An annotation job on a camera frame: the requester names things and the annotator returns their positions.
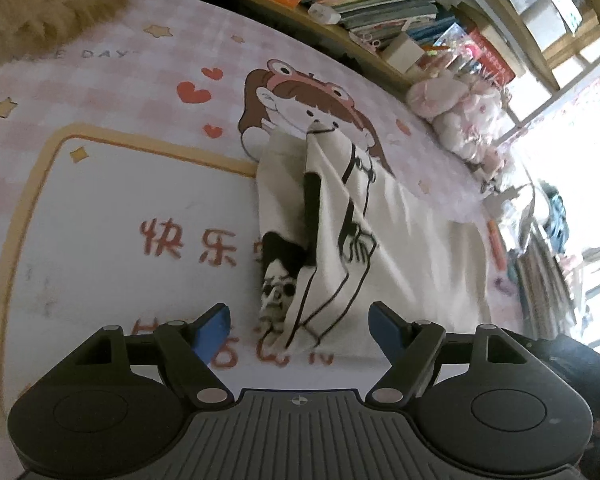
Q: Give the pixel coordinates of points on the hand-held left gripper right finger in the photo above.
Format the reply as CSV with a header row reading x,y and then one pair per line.
x,y
387,329

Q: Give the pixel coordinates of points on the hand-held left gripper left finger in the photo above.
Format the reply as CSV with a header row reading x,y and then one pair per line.
x,y
211,332

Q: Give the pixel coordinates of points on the white printed T-shirt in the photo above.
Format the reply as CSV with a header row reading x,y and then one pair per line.
x,y
420,270

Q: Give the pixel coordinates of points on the orange highlighter marker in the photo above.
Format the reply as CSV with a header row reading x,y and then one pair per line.
x,y
497,242

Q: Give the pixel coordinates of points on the stack of notebooks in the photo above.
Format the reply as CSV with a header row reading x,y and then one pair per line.
x,y
542,285

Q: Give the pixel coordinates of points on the pink checked cartoon desk mat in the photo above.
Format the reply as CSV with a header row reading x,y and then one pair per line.
x,y
105,200

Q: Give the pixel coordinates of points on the small pink plush toy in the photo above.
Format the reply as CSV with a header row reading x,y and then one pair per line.
x,y
492,161

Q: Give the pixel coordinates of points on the blue patterned cloth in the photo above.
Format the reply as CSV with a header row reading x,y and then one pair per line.
x,y
557,222

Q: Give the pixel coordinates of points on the white pink plush bunny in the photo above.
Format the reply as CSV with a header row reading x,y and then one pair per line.
x,y
455,115

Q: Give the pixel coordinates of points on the small white square box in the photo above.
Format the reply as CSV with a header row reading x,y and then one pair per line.
x,y
404,52

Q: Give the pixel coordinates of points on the small white case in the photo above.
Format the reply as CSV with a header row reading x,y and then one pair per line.
x,y
324,14

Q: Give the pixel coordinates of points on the orange fluffy cat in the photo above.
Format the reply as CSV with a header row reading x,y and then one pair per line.
x,y
40,5

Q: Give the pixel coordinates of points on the white frame wooden bookshelf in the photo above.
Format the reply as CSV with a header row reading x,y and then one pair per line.
x,y
360,57

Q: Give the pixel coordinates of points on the alphabet wall poster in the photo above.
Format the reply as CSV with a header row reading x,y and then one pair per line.
x,y
595,100

